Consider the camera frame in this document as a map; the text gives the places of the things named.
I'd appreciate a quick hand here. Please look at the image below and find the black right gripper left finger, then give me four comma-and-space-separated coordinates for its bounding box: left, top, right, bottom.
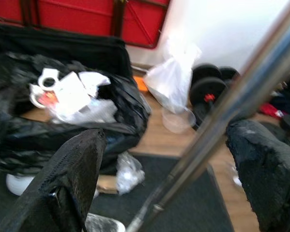
0, 129, 107, 232

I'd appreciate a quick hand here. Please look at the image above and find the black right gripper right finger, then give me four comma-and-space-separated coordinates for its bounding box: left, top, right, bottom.
226, 119, 290, 232

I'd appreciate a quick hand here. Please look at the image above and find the white-handled metal pole broom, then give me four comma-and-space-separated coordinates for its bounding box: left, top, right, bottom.
125, 0, 290, 232

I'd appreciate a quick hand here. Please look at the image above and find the black floor mat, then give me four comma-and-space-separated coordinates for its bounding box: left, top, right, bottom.
0, 154, 235, 232

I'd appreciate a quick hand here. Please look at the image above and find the white ball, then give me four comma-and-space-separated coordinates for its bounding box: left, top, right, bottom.
5, 173, 37, 196

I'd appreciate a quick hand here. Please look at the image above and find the black garbage bag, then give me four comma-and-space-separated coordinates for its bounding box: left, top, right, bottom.
0, 52, 152, 174

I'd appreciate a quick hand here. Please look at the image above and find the crumpled clear plastic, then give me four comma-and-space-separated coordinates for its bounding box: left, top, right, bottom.
116, 151, 145, 196

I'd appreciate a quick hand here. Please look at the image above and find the white paper trash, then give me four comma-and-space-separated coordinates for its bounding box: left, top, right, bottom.
48, 71, 118, 124

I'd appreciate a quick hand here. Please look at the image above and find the clear plastic cup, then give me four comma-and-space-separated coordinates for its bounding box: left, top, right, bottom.
161, 107, 197, 134

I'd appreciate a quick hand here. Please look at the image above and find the black dumbbell red collar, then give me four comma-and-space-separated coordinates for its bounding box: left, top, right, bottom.
189, 63, 241, 126

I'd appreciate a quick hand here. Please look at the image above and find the orange block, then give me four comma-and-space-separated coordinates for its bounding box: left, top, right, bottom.
132, 76, 149, 94

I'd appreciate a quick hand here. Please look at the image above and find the white plastic bag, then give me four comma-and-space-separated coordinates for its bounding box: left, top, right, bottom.
144, 36, 203, 114

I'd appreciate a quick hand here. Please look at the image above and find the white plastic ring part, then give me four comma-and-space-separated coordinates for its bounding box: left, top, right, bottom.
37, 68, 61, 91

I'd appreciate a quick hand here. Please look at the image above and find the red folded table black frame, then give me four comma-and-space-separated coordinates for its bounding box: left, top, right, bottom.
0, 0, 171, 50

